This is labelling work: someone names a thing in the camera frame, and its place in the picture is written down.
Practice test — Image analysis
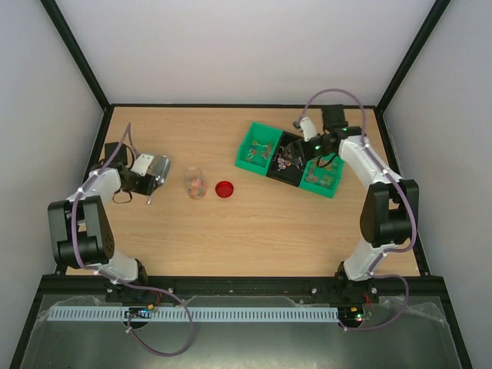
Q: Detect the metal scoop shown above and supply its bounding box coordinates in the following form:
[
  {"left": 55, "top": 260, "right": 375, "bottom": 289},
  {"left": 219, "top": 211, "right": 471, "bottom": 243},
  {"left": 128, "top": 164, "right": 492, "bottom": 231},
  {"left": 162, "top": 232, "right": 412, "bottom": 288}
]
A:
[{"left": 147, "top": 155, "right": 171, "bottom": 205}]

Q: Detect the black bin with swirl lollipops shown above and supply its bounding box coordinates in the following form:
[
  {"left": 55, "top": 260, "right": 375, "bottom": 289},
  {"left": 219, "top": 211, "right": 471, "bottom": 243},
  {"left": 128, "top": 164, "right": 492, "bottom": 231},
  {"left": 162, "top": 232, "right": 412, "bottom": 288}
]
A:
[{"left": 266, "top": 131, "right": 305, "bottom": 187}]

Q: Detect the clear plastic cup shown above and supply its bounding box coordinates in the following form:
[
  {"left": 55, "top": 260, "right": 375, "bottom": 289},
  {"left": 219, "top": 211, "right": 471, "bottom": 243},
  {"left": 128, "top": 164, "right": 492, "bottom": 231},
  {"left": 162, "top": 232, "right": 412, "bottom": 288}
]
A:
[{"left": 183, "top": 166, "right": 206, "bottom": 200}]

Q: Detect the green bin with lollipops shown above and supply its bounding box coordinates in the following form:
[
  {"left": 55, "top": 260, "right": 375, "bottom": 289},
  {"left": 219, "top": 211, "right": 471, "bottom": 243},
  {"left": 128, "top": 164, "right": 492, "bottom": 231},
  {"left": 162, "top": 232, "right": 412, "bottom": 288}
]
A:
[{"left": 235, "top": 122, "right": 283, "bottom": 176}]

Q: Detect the green bin with gummies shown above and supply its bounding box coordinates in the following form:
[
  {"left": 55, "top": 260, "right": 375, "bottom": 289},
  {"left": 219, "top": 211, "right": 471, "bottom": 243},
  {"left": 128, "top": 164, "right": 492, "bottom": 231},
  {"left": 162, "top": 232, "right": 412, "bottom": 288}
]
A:
[{"left": 299, "top": 154, "right": 344, "bottom": 198}]

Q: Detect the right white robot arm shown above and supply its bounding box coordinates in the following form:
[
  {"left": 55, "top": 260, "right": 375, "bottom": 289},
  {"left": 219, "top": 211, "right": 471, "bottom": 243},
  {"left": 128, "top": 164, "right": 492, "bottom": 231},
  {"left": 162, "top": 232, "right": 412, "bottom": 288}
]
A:
[{"left": 297, "top": 111, "right": 419, "bottom": 301}]

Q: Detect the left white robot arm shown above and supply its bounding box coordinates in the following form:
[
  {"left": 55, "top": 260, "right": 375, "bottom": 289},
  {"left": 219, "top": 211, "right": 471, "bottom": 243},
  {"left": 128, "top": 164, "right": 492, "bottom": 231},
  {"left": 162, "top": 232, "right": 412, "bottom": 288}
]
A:
[{"left": 48, "top": 142, "right": 170, "bottom": 285}]

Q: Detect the red round lid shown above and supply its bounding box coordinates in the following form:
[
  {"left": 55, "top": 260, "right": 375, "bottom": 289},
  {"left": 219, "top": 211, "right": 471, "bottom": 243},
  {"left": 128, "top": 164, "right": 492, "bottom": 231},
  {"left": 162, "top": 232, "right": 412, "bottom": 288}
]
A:
[{"left": 214, "top": 181, "right": 234, "bottom": 198}]

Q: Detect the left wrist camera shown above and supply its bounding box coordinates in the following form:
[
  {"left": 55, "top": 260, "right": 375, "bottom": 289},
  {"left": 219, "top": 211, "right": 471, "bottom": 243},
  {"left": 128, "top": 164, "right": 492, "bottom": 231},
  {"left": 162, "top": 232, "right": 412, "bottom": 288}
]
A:
[{"left": 130, "top": 154, "right": 154, "bottom": 177}]

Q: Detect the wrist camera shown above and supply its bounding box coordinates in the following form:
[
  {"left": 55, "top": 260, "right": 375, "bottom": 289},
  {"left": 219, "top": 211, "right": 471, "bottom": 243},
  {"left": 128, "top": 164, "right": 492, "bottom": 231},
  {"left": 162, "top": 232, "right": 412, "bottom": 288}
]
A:
[
  {"left": 293, "top": 117, "right": 317, "bottom": 142},
  {"left": 130, "top": 154, "right": 154, "bottom": 177}
]

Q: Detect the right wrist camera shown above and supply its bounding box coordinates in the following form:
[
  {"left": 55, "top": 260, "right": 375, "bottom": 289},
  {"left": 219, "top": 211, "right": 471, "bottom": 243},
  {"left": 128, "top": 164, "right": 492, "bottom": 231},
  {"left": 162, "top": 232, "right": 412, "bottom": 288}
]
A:
[{"left": 293, "top": 117, "right": 317, "bottom": 142}]

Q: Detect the black aluminium rail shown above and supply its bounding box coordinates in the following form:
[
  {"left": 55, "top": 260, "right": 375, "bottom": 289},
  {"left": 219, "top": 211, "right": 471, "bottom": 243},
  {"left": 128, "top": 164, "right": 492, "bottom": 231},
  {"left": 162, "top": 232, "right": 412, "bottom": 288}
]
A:
[{"left": 38, "top": 274, "right": 447, "bottom": 304}]

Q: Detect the light blue cable duct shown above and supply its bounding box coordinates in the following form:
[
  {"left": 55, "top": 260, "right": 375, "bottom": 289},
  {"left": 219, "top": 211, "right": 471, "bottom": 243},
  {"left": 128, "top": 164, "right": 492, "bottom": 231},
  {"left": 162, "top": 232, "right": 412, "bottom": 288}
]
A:
[{"left": 47, "top": 306, "right": 339, "bottom": 323}]

